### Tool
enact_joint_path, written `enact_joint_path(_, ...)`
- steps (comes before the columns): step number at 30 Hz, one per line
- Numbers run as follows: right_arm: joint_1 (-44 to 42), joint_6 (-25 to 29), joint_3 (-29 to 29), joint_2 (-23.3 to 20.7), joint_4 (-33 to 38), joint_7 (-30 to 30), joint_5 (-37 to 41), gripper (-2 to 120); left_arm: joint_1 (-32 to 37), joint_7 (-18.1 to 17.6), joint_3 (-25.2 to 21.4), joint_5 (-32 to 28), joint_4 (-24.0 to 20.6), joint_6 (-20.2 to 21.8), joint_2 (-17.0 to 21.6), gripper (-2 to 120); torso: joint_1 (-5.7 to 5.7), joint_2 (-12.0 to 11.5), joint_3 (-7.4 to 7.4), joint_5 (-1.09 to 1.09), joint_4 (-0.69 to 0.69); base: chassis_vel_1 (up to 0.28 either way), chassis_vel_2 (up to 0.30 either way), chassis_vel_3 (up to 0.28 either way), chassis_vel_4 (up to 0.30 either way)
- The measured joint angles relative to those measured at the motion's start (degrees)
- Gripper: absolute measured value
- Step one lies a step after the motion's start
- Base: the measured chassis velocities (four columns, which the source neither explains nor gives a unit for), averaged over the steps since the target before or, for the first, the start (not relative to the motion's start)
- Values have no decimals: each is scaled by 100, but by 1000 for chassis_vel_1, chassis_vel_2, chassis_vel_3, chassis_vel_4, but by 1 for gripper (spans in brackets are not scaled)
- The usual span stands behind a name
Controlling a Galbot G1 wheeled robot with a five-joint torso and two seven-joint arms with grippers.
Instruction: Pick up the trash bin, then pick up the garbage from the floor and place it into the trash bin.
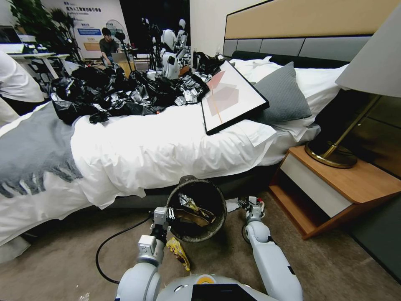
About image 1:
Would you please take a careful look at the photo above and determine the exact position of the dark grey round trash bin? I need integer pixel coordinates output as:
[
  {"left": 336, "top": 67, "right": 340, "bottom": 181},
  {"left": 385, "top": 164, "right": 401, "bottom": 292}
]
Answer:
[{"left": 166, "top": 175, "right": 227, "bottom": 244}]

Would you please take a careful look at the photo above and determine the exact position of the pile of black garbage bags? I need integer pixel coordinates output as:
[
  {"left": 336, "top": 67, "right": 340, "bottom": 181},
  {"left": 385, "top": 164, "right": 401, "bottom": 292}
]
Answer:
[{"left": 50, "top": 65, "right": 211, "bottom": 126}]

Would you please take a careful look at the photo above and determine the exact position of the black garbage bag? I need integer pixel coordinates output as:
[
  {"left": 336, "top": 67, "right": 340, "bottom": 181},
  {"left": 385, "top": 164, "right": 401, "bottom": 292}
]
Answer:
[{"left": 192, "top": 51, "right": 227, "bottom": 78}]

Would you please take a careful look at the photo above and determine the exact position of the crumpled white paper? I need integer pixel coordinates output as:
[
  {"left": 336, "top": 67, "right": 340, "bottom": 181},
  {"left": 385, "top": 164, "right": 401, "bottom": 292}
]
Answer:
[{"left": 225, "top": 197, "right": 241, "bottom": 214}]

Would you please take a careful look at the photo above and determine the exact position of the dark bed base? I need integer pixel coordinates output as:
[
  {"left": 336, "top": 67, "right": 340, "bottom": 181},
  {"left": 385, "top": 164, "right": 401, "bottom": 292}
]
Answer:
[{"left": 91, "top": 171, "right": 277, "bottom": 211}]

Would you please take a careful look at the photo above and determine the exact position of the crumpled silver foil wrapper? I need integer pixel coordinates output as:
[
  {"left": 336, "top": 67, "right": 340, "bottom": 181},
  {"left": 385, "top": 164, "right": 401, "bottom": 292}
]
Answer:
[{"left": 178, "top": 193, "right": 201, "bottom": 209}]

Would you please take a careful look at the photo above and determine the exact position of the brown and yellow snack wrapper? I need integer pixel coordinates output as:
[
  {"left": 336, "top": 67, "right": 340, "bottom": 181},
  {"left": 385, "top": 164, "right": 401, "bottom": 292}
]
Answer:
[{"left": 174, "top": 205, "right": 217, "bottom": 227}]

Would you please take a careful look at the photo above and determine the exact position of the white robot front shell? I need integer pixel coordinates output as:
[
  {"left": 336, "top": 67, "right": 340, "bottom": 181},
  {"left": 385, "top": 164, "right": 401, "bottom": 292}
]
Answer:
[{"left": 156, "top": 273, "right": 267, "bottom": 301}]

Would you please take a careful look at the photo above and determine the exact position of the white bed duvet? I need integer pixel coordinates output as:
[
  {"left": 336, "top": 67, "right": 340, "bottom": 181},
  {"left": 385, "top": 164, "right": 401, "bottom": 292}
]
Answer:
[{"left": 0, "top": 102, "right": 321, "bottom": 246}]

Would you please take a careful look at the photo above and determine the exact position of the wooden nightstand with white drawer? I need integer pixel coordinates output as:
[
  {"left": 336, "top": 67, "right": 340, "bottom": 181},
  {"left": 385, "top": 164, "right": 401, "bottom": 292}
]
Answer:
[{"left": 269, "top": 145, "right": 401, "bottom": 241}]

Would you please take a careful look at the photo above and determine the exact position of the black framed geometric picture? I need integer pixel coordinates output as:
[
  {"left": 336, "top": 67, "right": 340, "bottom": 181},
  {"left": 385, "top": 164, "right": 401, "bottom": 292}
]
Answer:
[{"left": 200, "top": 60, "right": 270, "bottom": 136}]

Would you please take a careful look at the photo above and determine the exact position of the grey quilted pillow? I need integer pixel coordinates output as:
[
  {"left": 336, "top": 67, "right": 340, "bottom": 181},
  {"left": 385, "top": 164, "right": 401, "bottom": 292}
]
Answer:
[{"left": 253, "top": 61, "right": 312, "bottom": 127}]

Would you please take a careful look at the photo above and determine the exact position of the pile of silver foil wrappers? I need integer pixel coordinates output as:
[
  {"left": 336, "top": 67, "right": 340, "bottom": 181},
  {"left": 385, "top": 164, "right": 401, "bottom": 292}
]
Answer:
[{"left": 174, "top": 72, "right": 211, "bottom": 107}]

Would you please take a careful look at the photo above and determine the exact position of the white pillow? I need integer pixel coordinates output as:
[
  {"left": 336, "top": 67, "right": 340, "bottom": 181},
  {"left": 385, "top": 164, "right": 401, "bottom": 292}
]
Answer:
[{"left": 233, "top": 56, "right": 350, "bottom": 109}]

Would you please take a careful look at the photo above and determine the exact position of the grey fringed throw blanket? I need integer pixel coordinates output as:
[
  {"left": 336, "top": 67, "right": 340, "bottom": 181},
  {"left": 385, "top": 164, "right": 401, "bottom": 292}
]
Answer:
[{"left": 0, "top": 105, "right": 84, "bottom": 199}]

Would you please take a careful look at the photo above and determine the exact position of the dark padded bed backrest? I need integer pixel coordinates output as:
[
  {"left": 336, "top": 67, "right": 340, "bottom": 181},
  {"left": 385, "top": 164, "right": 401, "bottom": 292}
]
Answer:
[{"left": 231, "top": 50, "right": 349, "bottom": 69}]

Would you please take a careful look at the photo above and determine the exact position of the white humanoid robot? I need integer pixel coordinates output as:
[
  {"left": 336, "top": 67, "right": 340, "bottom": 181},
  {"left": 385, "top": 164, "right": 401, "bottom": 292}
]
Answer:
[
  {"left": 175, "top": 18, "right": 189, "bottom": 48},
  {"left": 160, "top": 28, "right": 190, "bottom": 79}
]

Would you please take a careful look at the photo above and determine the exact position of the seated person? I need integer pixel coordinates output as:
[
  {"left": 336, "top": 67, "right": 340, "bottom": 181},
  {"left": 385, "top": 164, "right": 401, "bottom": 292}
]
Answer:
[{"left": 99, "top": 27, "right": 122, "bottom": 65}]

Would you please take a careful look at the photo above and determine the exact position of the tan and grey headboard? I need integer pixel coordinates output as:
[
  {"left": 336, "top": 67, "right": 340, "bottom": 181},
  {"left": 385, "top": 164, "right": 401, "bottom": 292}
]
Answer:
[{"left": 223, "top": 0, "right": 401, "bottom": 63}]

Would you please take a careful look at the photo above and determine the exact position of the brass lamp with white shade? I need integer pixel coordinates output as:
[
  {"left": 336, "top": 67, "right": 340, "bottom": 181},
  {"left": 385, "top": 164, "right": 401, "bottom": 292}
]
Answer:
[{"left": 304, "top": 5, "right": 401, "bottom": 169}]

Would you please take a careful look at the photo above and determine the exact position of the standing person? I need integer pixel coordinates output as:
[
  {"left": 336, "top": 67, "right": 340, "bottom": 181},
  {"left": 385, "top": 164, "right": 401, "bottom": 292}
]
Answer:
[{"left": 0, "top": 51, "right": 46, "bottom": 127}]

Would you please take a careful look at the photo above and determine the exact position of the white desk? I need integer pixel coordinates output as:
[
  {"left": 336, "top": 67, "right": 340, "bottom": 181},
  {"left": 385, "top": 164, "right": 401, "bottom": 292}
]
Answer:
[{"left": 0, "top": 51, "right": 71, "bottom": 79}]

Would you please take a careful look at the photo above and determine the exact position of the white poster board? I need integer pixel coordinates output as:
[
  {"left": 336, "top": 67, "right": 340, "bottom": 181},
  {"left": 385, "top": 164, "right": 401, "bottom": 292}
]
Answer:
[{"left": 42, "top": 0, "right": 124, "bottom": 61}]

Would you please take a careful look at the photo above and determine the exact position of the green potted plant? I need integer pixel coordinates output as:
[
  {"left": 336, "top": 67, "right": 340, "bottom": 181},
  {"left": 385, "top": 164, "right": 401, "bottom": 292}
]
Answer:
[{"left": 11, "top": 0, "right": 83, "bottom": 61}]

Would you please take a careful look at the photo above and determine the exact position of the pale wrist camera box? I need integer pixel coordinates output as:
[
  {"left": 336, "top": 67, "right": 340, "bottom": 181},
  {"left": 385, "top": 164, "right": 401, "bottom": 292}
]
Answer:
[{"left": 153, "top": 207, "right": 168, "bottom": 225}]

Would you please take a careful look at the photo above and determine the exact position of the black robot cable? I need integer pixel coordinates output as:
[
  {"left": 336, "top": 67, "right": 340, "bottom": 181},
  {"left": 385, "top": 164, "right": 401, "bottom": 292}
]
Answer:
[{"left": 95, "top": 215, "right": 153, "bottom": 283}]

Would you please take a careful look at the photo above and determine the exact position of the black camera tripod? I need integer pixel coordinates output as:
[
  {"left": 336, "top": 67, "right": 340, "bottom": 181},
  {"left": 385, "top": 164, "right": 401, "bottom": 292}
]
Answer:
[{"left": 114, "top": 28, "right": 137, "bottom": 79}]

